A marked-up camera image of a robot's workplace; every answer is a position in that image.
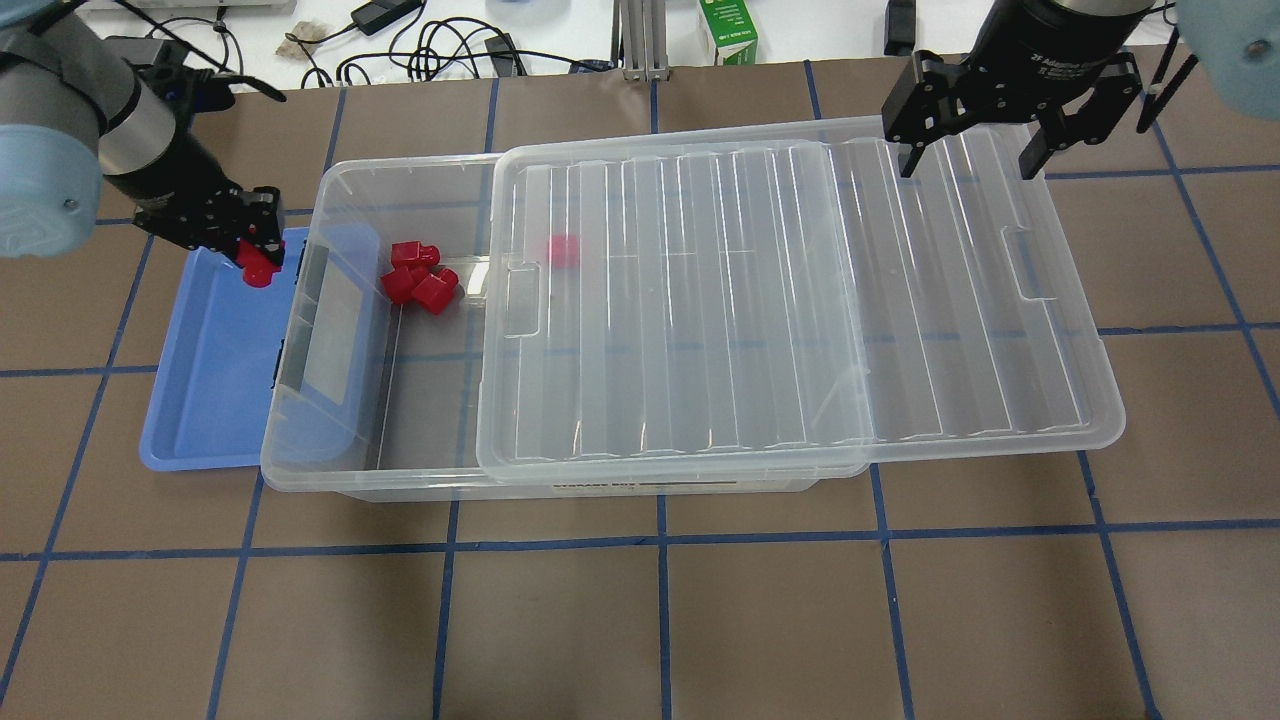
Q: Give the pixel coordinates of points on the black gripper, tray side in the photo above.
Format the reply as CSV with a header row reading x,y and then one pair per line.
x,y
178,190

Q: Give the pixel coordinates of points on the red block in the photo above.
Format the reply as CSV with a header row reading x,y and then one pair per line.
x,y
563,251
435,289
257,269
400,282
409,254

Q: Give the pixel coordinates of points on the clear plastic box lid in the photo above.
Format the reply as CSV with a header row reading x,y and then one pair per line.
x,y
975,331

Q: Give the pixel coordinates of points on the red block in box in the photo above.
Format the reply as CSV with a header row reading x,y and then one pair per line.
x,y
435,289
409,254
400,282

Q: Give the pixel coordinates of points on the clear plastic storage box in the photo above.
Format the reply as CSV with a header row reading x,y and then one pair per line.
x,y
400,400

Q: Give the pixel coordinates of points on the blue plastic tray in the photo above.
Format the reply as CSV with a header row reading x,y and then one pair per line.
x,y
213,385

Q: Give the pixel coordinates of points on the black power adapter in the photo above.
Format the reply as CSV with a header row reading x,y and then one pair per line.
x,y
372,17

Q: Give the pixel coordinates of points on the green white carton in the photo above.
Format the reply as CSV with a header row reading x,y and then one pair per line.
x,y
729,32

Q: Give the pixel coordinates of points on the red block under lid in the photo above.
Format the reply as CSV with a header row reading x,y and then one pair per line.
x,y
563,251

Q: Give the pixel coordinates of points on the aluminium frame post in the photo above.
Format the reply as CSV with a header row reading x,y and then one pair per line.
x,y
639,40

